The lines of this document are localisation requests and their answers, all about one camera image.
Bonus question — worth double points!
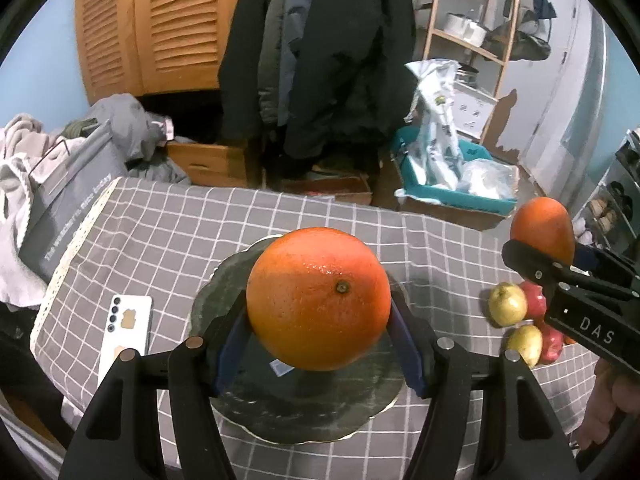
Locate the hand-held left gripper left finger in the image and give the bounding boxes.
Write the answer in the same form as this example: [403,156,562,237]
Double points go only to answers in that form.
[60,289,250,480]

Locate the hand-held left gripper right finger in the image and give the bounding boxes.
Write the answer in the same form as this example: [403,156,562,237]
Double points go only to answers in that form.
[387,299,583,480]

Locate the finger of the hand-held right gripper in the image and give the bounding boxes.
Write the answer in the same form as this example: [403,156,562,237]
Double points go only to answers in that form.
[574,244,640,288]
[501,239,636,303]

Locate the medium orange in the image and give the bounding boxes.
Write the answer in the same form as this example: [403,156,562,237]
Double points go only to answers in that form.
[510,197,576,266]

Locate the red apple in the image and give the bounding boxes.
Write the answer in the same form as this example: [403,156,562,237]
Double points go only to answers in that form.
[537,324,566,365]
[519,281,548,322]

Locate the yellow-green pear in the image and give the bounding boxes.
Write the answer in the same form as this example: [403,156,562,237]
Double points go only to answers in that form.
[488,282,529,327]
[506,324,544,367]

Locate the dark green plate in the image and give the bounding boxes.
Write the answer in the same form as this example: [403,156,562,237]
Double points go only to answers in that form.
[187,234,408,445]

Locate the large orange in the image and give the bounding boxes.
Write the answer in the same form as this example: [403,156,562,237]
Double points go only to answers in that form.
[246,227,392,372]

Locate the person's right hand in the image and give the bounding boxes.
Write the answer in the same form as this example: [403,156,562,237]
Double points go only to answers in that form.
[580,360,635,456]

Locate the group of shoes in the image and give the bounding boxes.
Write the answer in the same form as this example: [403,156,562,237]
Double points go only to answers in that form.
[585,180,631,241]

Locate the white shoe rack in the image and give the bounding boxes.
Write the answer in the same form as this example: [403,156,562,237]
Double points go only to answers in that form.
[570,130,640,256]

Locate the clear plastic bag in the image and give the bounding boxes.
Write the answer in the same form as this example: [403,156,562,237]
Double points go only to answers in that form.
[460,159,518,201]

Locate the white smartphone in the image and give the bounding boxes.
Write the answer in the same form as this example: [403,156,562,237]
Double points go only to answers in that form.
[97,294,153,386]

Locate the teal cardboard box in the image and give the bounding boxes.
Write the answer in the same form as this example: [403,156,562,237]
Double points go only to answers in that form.
[391,125,518,231]

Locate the grey checked tablecloth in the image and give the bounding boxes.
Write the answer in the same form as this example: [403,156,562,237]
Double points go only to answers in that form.
[30,176,601,480]

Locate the white patterned storage box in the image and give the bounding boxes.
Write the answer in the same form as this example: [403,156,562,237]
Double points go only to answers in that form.
[450,82,498,141]

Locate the white printed bag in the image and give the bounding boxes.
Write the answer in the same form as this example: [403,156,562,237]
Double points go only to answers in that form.
[404,59,463,191]

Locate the flat brown cardboard box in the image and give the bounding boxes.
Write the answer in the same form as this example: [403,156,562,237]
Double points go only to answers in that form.
[280,175,373,206]

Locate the wooden drawer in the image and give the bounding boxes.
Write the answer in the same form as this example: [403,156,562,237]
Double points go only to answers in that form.
[165,140,251,188]

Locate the grey bag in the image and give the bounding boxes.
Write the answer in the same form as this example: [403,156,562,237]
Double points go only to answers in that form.
[19,122,126,285]

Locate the white pot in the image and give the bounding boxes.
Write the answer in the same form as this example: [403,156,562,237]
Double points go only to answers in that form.
[445,12,488,46]

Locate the grey padded jacket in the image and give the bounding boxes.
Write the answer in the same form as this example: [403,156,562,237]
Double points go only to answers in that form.
[90,94,193,186]

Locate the wooden shelf rack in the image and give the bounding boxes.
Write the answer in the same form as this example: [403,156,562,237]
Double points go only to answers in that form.
[415,0,523,146]

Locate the light crumpled blanket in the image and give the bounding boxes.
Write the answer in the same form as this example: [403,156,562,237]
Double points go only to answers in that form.
[0,112,88,306]

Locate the dark hanging jackets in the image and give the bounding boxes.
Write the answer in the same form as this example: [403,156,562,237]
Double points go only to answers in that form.
[217,0,418,161]

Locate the wooden louvred cabinet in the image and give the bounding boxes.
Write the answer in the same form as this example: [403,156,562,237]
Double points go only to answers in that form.
[75,0,251,106]

